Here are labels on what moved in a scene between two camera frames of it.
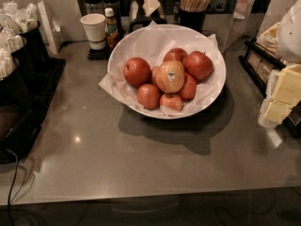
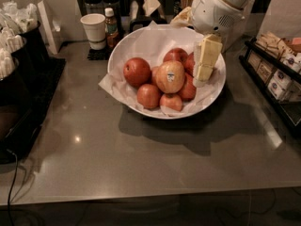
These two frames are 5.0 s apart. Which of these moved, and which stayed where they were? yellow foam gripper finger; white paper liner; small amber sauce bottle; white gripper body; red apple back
Moved: yellow foam gripper finger; white gripper body
Stayed: white paper liner; small amber sauce bottle; red apple back
